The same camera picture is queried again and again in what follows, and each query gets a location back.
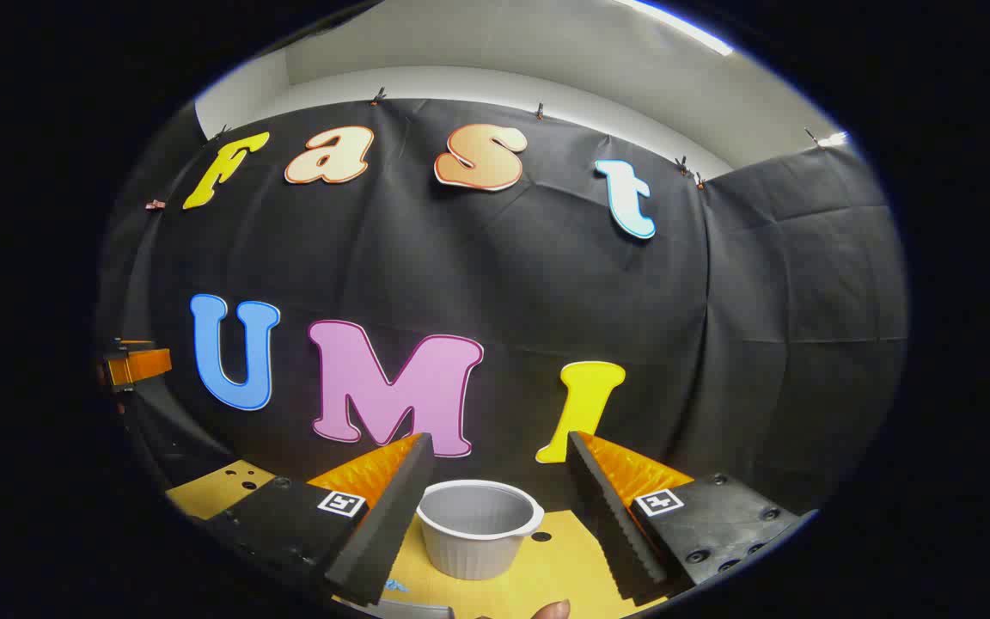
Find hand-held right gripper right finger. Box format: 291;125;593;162
566;430;804;604

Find white ribbed garbage bin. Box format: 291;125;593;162
416;479;546;581

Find black backdrop cloth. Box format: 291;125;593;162
98;96;910;517

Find grey dustpan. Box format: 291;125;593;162
370;599;455;619

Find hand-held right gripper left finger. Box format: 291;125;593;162
203;432;436;608

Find wooden desktop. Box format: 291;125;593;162
167;460;669;619

